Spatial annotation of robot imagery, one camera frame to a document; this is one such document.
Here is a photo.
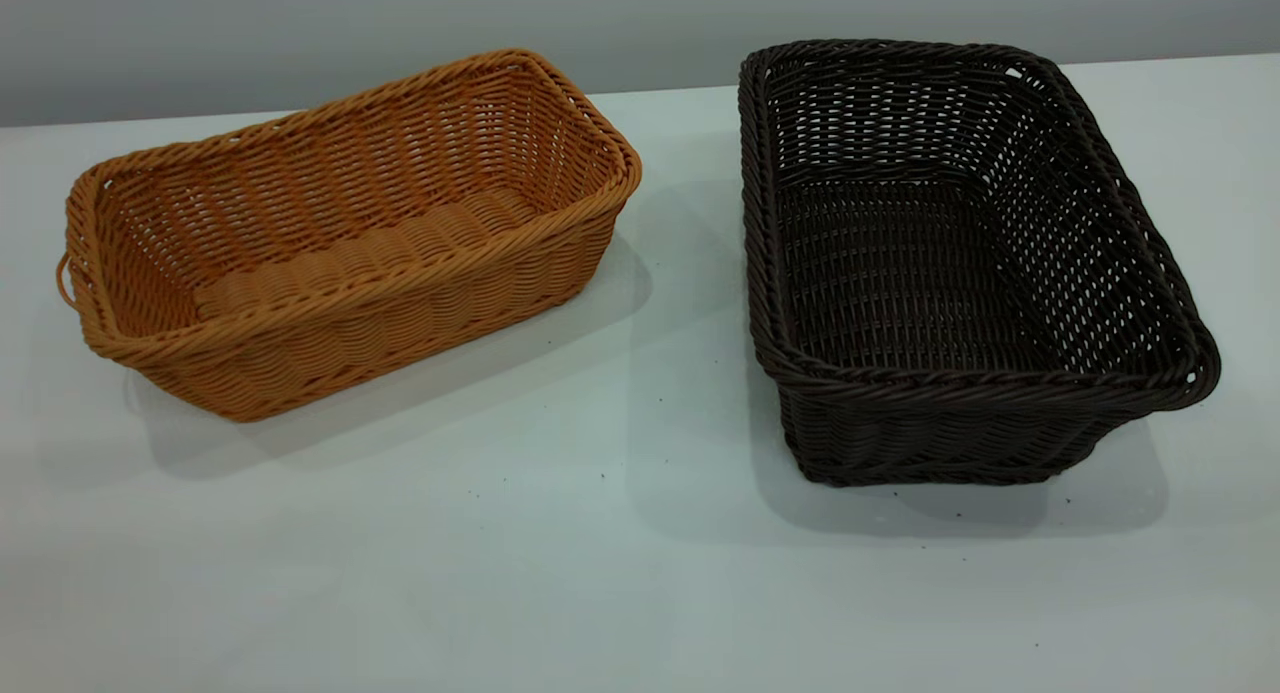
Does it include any dark brown woven wicker basket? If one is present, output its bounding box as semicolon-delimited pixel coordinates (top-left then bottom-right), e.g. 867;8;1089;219
737;38;1223;489

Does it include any orange woven wicker basket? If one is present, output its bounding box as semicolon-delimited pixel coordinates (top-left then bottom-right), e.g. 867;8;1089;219
55;48;643;424

